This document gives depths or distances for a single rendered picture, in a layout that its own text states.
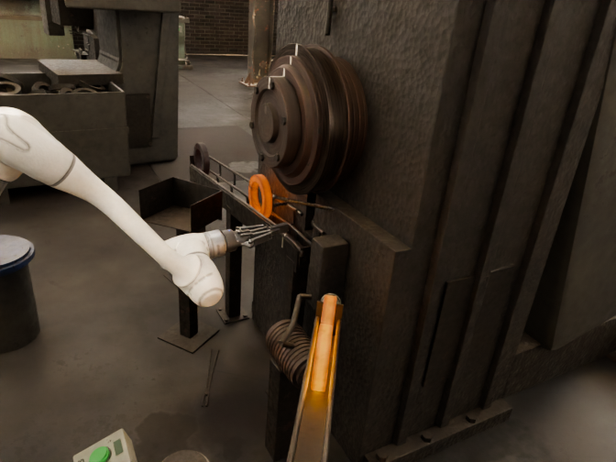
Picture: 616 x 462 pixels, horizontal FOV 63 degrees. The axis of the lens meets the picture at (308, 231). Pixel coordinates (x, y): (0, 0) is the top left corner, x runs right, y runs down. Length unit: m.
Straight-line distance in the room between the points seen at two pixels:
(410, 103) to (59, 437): 1.64
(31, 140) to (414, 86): 0.94
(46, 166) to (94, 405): 1.12
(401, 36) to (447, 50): 0.18
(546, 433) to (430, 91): 1.50
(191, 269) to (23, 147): 0.52
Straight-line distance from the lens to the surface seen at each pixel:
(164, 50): 4.45
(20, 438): 2.16
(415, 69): 1.37
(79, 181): 1.39
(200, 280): 1.47
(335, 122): 1.45
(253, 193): 2.10
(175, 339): 2.43
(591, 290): 2.28
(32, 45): 10.56
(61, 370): 2.38
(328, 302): 1.30
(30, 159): 1.34
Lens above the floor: 1.50
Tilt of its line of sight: 26 degrees down
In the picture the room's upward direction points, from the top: 5 degrees clockwise
